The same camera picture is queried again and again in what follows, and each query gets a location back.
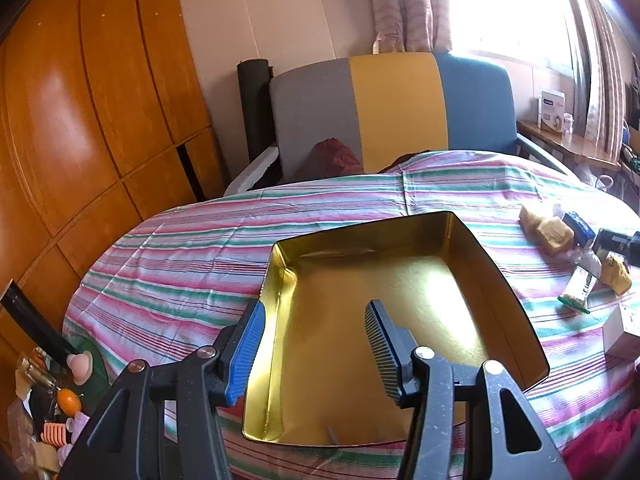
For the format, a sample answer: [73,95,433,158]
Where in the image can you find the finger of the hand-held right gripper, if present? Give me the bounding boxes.
[592,228,640,261]

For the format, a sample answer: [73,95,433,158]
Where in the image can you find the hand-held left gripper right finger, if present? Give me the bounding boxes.
[364,299,573,480]

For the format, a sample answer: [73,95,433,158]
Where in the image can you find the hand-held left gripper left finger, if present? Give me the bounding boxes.
[60,300,268,480]

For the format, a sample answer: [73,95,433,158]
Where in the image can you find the white plastic-wrapped bundle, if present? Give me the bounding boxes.
[575,250,603,278]

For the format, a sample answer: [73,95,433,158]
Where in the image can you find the green white small carton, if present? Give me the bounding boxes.
[557,265,598,314]

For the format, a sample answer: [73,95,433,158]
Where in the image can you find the gold-lined tin box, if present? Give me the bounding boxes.
[241,211,551,448]

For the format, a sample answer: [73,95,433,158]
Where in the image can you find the blue tissue packet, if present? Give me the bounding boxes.
[560,211,597,246]

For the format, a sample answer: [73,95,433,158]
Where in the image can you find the cluttered wooden shelf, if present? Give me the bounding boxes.
[617,125,640,186]

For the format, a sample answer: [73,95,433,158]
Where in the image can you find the white cardboard box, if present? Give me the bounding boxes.
[602,302,640,358]

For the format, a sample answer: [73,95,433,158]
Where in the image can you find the wooden side desk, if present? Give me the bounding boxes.
[516,120,621,171]

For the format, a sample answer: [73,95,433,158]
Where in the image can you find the striped tablecloth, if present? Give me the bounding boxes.
[62,150,640,480]

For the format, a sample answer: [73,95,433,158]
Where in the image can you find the white blue printed box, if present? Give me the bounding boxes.
[537,89,567,131]

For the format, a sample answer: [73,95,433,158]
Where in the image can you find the pink rubber cap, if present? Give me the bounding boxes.
[67,351,95,386]

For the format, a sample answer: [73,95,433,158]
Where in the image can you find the pink plastic cups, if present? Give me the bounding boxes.
[65,412,91,441]

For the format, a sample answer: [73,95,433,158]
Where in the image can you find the striped beige curtain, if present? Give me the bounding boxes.
[555,0,628,161]

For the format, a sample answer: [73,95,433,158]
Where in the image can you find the orange fruit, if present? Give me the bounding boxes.
[56,389,82,413]

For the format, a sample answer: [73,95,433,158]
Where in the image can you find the dark red cloth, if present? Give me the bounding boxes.
[312,138,365,178]

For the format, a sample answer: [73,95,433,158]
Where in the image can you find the magenta cloth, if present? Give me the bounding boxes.
[562,417,640,480]

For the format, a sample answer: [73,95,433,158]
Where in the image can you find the orange ribbed cup stack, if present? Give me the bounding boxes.
[40,422,68,446]

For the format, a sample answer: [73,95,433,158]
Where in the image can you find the glass bottle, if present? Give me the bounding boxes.
[17,355,58,391]

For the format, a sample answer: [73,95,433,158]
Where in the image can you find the black tube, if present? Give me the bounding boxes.
[0,282,76,361]

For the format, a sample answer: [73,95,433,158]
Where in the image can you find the grey yellow blue armchair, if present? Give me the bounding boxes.
[222,51,576,196]

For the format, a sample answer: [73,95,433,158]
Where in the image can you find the black rolled mat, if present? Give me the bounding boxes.
[236,59,273,161]

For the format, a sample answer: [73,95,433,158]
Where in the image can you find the window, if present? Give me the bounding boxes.
[447,0,576,73]

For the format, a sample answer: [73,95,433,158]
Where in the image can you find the wooden wardrobe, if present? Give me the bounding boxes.
[0,0,231,356]

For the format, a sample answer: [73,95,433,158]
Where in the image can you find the pink patterned curtain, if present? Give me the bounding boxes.
[367,0,453,54]

